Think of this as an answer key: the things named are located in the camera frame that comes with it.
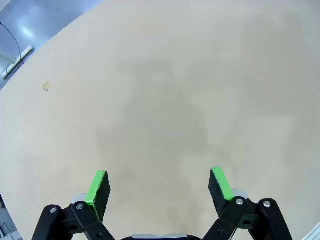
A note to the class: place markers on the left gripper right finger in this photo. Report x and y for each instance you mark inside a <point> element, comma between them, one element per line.
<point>220,187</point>

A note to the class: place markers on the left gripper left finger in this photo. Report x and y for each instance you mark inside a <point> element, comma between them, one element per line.
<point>98,190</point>

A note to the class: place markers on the white power strip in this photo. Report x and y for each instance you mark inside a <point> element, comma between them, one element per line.
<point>17,62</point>

